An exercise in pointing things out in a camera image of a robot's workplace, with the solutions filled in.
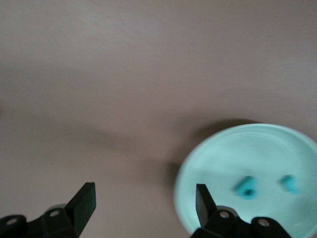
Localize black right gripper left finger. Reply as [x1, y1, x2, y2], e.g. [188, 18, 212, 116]
[0, 182, 97, 238]

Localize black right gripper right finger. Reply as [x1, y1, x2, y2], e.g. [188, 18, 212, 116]
[190, 183, 290, 238]

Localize teal letter b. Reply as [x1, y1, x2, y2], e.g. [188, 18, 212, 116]
[232, 175, 257, 200]

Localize teal letter r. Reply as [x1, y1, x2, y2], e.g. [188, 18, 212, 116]
[279, 174, 302, 195]

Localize light green plate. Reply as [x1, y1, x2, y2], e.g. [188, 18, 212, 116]
[173, 123, 317, 238]

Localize brown table cover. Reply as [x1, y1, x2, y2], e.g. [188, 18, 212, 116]
[0, 0, 317, 238]

